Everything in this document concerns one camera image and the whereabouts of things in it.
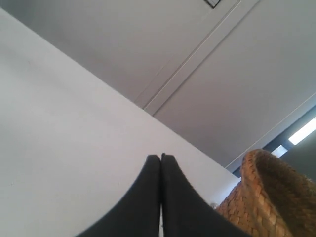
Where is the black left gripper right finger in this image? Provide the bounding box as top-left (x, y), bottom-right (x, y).
top-left (160, 153), bottom-right (247, 237)

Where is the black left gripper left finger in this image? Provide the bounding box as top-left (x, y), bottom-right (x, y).
top-left (81, 155), bottom-right (160, 237)

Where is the brown woven wicker basket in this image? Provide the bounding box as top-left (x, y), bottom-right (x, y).
top-left (215, 149), bottom-right (316, 237)

